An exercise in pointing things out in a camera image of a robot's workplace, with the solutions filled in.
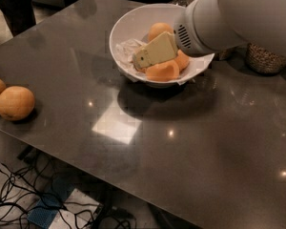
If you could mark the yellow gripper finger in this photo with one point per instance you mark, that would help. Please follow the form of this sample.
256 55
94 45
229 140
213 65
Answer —
159 50

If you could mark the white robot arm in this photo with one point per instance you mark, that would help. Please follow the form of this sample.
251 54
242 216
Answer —
208 26

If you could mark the top orange in bowl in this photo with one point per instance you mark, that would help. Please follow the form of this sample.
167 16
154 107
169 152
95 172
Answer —
157 29

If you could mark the orange in bowl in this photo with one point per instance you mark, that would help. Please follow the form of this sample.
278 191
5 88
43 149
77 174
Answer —
182 60
163 72
142 70
157 29

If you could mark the front orange in bowl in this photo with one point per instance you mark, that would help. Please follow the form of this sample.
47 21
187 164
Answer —
163 72

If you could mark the right orange in bowl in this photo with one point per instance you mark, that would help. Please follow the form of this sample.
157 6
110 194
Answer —
182 60

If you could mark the left orange in bowl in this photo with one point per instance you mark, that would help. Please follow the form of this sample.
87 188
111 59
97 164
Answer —
142 70

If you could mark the white bowl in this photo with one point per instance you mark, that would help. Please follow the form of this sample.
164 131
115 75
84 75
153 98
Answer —
136 23

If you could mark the white paper bowl liner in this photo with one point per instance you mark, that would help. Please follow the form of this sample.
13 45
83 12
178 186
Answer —
123 52

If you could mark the glass jar of nuts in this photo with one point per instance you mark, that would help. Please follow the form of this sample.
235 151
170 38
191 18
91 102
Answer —
219 56

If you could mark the jar of brown grains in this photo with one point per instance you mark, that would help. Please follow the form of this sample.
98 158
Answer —
263 61

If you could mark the orange on table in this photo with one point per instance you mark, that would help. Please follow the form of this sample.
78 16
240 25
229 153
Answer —
16 103

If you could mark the blue floor box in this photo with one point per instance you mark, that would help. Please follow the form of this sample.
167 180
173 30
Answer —
48 206

